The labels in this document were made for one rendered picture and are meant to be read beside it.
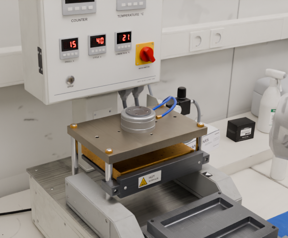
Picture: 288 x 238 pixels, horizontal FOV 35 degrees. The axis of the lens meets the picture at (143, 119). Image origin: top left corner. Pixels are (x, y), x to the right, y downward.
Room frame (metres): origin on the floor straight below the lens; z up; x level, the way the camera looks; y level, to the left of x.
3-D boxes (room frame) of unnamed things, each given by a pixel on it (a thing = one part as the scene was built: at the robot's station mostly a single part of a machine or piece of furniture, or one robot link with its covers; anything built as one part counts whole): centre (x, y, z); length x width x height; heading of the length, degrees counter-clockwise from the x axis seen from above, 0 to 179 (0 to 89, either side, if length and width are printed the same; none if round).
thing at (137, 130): (0.99, 0.02, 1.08); 0.31 x 0.24 x 0.13; 127
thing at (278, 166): (1.38, -0.47, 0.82); 0.05 x 0.05 x 0.14
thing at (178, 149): (0.96, 0.01, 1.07); 0.22 x 0.17 x 0.10; 127
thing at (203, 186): (0.98, -0.14, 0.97); 0.26 x 0.05 x 0.07; 37
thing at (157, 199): (0.98, 0.03, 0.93); 0.46 x 0.35 x 0.01; 37
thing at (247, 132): (1.60, -0.37, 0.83); 0.09 x 0.06 x 0.07; 119
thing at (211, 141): (1.46, -0.16, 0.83); 0.23 x 0.12 x 0.07; 137
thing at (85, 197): (0.82, 0.08, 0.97); 0.25 x 0.05 x 0.07; 37
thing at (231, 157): (1.61, -0.36, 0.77); 0.84 x 0.30 x 0.04; 127
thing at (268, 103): (1.68, -0.50, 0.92); 0.09 x 0.08 x 0.25; 44
